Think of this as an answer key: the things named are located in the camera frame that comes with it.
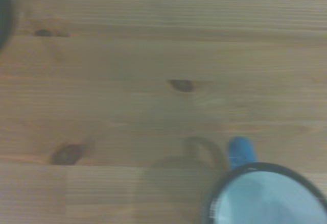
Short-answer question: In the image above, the blue enamel mug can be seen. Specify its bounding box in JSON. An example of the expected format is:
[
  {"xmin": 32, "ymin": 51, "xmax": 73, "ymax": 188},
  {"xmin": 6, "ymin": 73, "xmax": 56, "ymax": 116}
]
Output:
[{"xmin": 201, "ymin": 136, "xmax": 327, "ymax": 224}]

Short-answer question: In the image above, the wooden mug tree black base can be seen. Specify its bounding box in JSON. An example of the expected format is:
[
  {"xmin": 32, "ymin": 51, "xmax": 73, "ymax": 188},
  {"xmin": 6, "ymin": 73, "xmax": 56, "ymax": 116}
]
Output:
[{"xmin": 0, "ymin": 0, "xmax": 13, "ymax": 50}]

